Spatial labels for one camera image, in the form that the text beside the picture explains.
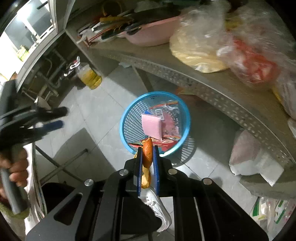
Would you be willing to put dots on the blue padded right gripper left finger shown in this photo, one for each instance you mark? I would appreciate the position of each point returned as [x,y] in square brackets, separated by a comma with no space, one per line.
[139,170]

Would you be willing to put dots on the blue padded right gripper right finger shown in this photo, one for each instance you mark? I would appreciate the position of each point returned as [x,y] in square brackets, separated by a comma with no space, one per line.
[155,162]

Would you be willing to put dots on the pink sponge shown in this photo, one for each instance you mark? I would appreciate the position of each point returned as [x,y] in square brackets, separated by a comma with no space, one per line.
[152,126]

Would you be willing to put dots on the red snack bag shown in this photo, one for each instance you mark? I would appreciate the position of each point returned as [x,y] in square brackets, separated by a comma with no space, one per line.
[170,115]

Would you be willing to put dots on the person's left hand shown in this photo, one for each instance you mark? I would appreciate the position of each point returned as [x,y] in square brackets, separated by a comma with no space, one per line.
[18,168]

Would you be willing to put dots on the blue plastic mesh basket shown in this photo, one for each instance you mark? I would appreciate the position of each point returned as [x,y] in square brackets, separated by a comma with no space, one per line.
[131,117]

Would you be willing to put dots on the white sneaker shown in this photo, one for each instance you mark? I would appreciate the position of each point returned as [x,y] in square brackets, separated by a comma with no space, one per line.
[149,197]

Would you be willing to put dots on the yellow cooking oil bottle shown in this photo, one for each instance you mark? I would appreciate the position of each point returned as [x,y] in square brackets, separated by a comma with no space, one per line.
[86,74]

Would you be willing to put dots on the yellow food in plastic bag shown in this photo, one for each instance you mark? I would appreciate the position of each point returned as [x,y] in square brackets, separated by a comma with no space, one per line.
[195,43]

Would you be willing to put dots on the pink plastic basin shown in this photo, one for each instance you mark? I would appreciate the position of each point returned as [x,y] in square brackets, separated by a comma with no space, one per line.
[152,34]

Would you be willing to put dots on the red food in plastic bag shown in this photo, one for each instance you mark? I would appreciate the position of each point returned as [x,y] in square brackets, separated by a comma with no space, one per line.
[249,65]

